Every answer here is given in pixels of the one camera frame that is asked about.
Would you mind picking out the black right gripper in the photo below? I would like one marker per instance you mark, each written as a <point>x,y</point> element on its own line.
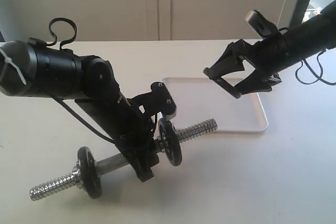
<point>268,57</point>

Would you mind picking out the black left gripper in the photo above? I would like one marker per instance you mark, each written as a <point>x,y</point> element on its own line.
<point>134,136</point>

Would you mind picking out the chrome threaded dumbbell bar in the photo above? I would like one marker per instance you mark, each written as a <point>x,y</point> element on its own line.
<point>117,161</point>

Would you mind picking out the black weight plate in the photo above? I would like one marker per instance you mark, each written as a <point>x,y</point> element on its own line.
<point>170,141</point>
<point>89,178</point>
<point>228,87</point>

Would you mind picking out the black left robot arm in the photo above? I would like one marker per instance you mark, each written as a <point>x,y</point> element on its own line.
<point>62,75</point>

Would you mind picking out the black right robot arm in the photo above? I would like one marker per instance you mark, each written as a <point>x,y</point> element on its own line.
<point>312,36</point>

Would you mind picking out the white plastic tray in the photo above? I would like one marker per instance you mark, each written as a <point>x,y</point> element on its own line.
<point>200,99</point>

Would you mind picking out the chrome hex collar nut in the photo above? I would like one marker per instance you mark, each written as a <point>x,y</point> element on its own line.
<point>76,174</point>

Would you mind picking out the white zip tie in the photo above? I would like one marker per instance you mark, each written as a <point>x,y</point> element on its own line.
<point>8,62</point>

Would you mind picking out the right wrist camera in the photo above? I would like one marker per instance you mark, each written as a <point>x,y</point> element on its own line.
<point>263,27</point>

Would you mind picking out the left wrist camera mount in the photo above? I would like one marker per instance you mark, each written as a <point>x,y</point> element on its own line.
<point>158,100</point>

